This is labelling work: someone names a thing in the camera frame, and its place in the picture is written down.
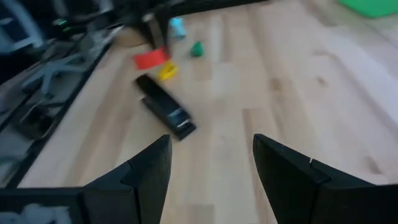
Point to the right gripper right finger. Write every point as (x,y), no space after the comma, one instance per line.
(295,193)

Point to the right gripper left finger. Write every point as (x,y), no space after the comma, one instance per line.
(140,193)

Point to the light blue staple remover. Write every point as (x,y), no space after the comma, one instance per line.
(178,28)

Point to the red tape roll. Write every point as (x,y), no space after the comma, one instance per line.
(149,59)

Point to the yellow staple remover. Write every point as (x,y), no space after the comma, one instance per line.
(168,71)

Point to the green staple remover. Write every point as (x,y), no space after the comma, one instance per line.
(196,49)

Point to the black stapler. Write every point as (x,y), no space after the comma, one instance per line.
(161,102)

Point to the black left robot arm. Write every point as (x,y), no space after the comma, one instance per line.
(140,9)

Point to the grey office chair base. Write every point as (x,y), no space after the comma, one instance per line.
(56,71)

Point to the green plastic basket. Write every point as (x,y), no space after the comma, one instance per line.
(370,7)

